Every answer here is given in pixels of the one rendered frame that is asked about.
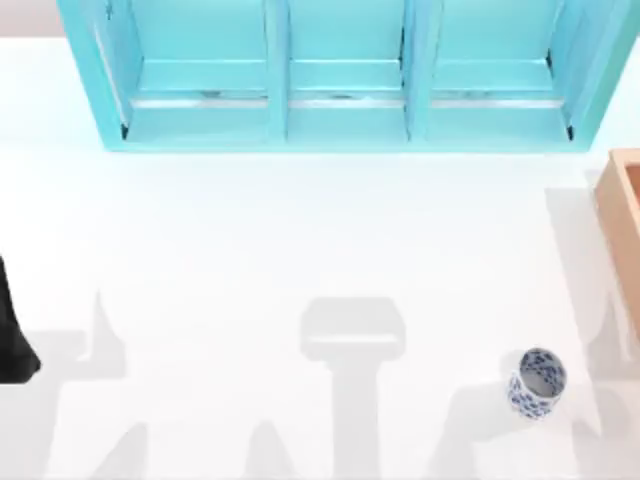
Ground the light blue rack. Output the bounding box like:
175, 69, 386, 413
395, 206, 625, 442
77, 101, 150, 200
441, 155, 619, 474
55, 0, 640, 154

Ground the blue and white cup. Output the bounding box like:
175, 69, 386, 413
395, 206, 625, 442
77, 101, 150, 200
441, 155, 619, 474
507, 347, 569, 423

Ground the salmon-coloured box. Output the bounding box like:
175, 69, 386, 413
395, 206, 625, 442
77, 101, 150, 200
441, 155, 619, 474
594, 148, 640, 335

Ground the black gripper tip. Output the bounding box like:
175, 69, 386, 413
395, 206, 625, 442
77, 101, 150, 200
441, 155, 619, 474
0, 255, 42, 387

